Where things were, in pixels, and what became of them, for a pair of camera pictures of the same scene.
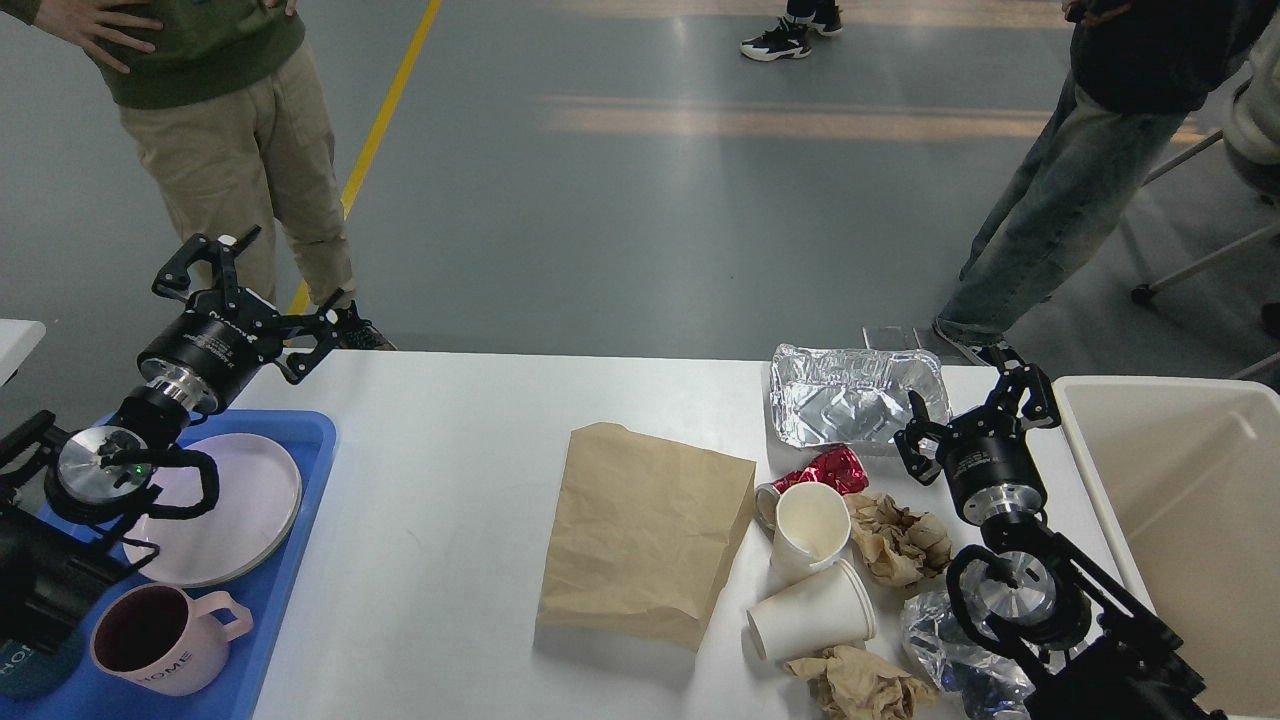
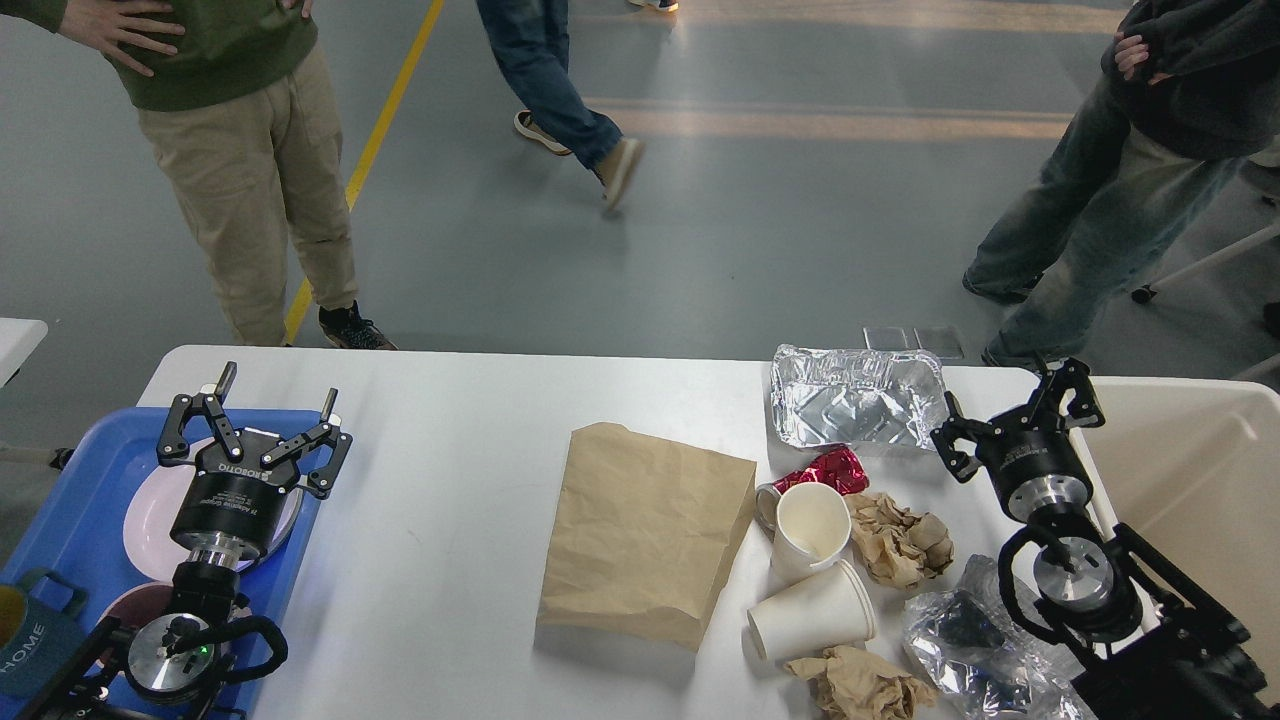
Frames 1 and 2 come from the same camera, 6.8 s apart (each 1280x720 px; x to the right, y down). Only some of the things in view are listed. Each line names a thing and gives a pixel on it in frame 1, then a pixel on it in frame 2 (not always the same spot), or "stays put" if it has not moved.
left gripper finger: x=333 y=329 to x=321 y=477
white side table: x=18 y=338 stays put
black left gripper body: x=218 y=345 to x=233 y=510
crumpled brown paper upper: x=900 y=546 stays put
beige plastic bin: x=1188 y=472 stays put
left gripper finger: x=175 y=278 to x=173 y=447
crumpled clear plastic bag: x=979 y=681 stays put
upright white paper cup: x=813 y=523 stays put
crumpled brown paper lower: x=853 y=685 stays put
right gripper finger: x=920 y=442 to x=957 y=428
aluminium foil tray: x=826 y=396 stays put
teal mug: x=28 y=671 stays put
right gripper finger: x=1041 y=409 to x=1085 y=408
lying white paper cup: x=829 y=609 stays put
